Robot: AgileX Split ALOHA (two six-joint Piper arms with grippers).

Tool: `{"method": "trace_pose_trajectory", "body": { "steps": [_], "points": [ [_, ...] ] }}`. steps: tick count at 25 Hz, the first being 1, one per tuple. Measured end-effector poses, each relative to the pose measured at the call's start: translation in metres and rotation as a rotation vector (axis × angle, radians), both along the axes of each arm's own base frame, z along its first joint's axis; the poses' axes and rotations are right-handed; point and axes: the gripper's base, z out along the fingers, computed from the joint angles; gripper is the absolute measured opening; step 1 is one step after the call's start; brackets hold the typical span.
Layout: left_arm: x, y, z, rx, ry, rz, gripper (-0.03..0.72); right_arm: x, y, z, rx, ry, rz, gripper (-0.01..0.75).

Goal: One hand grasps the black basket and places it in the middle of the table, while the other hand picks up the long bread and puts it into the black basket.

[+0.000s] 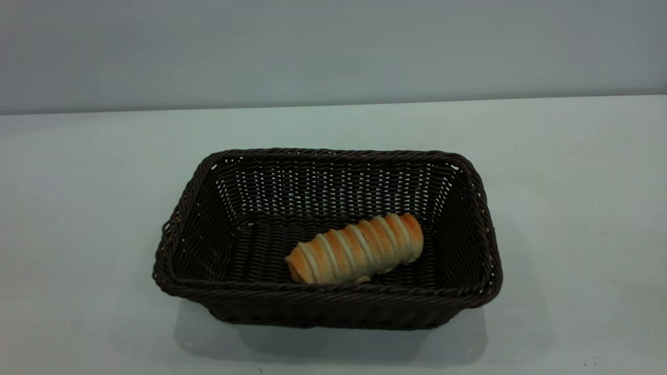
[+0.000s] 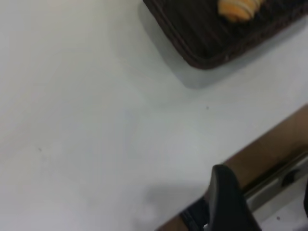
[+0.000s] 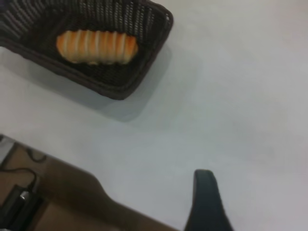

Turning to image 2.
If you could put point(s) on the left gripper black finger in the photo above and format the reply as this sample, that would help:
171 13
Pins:
225 204

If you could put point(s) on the dark brown woven basket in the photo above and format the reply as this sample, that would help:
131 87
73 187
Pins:
211 36

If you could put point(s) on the ridged orange bread roll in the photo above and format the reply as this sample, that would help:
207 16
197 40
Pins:
238 10

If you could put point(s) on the black frame bracket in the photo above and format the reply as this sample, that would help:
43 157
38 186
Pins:
196 214

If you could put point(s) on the silver aluminium frame rail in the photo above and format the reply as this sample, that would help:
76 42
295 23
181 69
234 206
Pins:
269 195

